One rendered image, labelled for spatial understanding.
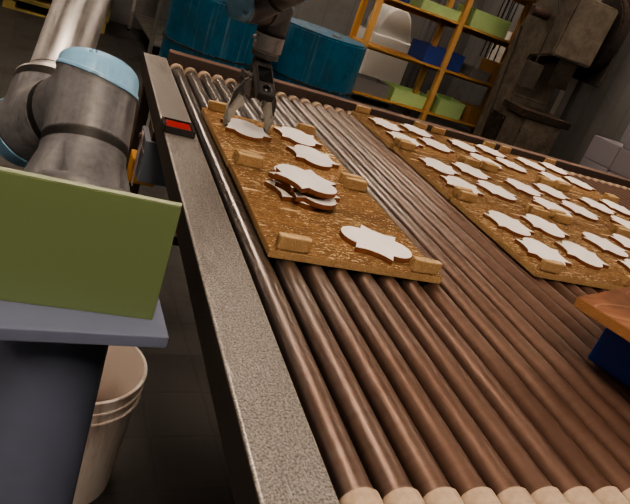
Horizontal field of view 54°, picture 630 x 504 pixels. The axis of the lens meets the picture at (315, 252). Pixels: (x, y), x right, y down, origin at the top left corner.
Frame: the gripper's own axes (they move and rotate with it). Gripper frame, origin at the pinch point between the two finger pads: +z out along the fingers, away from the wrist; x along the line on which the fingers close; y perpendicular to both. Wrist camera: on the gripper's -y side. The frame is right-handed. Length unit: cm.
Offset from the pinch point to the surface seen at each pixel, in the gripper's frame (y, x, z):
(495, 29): 552, -435, -55
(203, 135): -5.1, 11.5, 2.7
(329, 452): -110, 13, 4
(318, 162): -16.3, -15.6, -0.4
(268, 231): -60, 8, 1
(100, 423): -42, 26, 64
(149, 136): 11.6, 21.9, 11.2
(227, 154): -22.3, 9.0, 0.8
